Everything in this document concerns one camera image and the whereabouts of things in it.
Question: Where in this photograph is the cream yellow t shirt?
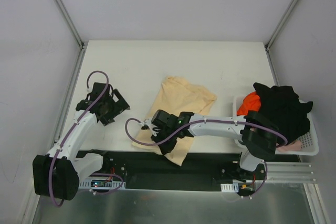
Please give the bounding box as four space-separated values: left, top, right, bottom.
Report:
132 76 217 166

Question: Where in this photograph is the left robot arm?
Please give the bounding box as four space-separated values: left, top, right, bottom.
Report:
33 82 130 200

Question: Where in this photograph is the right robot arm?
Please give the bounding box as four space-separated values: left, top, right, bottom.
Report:
145 110 280 179

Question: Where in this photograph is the orange t shirt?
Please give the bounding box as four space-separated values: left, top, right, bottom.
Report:
237 91 261 116

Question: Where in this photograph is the black t shirt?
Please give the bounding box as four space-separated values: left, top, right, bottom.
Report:
253 82 313 144

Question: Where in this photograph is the pink garment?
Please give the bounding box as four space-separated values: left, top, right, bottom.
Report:
277 141 302 152

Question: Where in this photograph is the white laundry basket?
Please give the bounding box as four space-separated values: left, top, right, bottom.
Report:
232 95 319 156

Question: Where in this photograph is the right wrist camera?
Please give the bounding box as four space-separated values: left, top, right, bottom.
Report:
141 119 152 130

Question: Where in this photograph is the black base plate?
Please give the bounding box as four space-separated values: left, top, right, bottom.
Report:
77 150 267 192

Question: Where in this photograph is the left white cable duct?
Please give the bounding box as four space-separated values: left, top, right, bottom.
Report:
79 179 126 190

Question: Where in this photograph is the white cable duct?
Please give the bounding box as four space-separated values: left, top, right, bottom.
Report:
220 183 239 193
79 179 126 190

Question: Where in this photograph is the right white cable duct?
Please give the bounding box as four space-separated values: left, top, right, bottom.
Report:
220 183 239 193

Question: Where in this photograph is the left aluminium frame post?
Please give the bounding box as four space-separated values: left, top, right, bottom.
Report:
39 0 89 50

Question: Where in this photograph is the aluminium frame post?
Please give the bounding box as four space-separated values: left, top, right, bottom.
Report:
265 0 300 52
39 0 89 50

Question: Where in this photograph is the right aluminium frame post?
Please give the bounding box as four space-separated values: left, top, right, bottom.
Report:
265 0 300 52

